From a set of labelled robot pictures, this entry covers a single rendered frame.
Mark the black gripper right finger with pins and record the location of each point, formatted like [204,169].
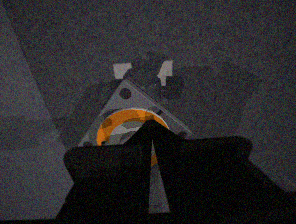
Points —
[174,153]

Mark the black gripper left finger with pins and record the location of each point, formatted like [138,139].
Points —
[131,158]

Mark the orange round plate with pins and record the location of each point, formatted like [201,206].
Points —
[125,120]

